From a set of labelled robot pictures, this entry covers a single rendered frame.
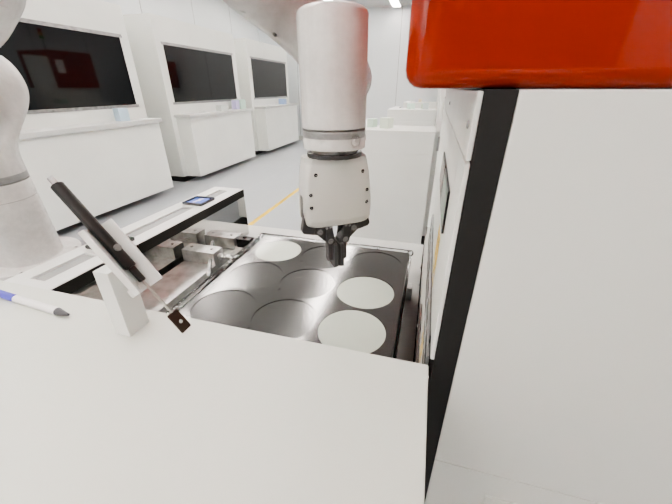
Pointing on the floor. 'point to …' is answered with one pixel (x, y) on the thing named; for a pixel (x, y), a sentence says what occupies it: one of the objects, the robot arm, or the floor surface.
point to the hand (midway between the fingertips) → (336, 252)
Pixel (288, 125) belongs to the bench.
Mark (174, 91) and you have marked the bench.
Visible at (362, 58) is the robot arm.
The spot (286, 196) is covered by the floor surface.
